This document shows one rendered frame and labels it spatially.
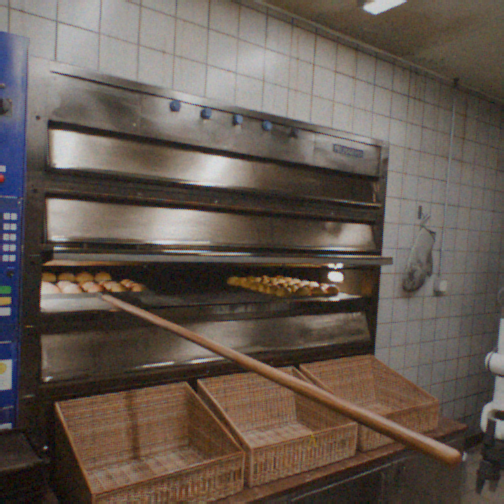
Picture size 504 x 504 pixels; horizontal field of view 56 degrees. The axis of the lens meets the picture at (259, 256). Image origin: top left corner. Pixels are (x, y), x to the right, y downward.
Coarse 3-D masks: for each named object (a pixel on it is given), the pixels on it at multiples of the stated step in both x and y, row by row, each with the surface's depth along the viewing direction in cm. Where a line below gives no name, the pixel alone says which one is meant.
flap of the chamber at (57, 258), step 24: (48, 264) 175; (72, 264) 179; (96, 264) 183; (120, 264) 188; (168, 264) 198; (192, 264) 203; (216, 264) 209; (240, 264) 215; (264, 264) 222; (288, 264) 229; (312, 264) 236; (336, 264) 244; (360, 264) 252; (384, 264) 261
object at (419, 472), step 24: (432, 432) 237; (456, 432) 242; (192, 456) 197; (360, 456) 206; (384, 456) 210; (408, 456) 222; (48, 480) 173; (288, 480) 183; (312, 480) 185; (336, 480) 194; (360, 480) 202; (384, 480) 212; (408, 480) 223; (432, 480) 235; (456, 480) 247
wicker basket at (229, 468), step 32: (96, 416) 183; (128, 416) 190; (160, 416) 198; (192, 416) 201; (64, 448) 164; (96, 448) 181; (128, 448) 188; (160, 448) 195; (192, 448) 202; (224, 448) 182; (64, 480) 164; (96, 480) 172; (128, 480) 174; (160, 480) 152; (192, 480) 159; (224, 480) 178
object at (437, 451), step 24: (144, 312) 176; (192, 336) 145; (240, 360) 124; (288, 384) 108; (336, 408) 96; (360, 408) 92; (384, 432) 86; (408, 432) 83; (432, 456) 78; (456, 456) 76
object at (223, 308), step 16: (208, 304) 220; (224, 304) 223; (240, 304) 226; (256, 304) 231; (272, 304) 236; (288, 304) 242; (304, 304) 249; (320, 304) 255; (336, 304) 262; (352, 304) 270; (368, 304) 278; (48, 320) 176; (64, 320) 179; (80, 320) 182; (96, 320) 186; (112, 320) 190
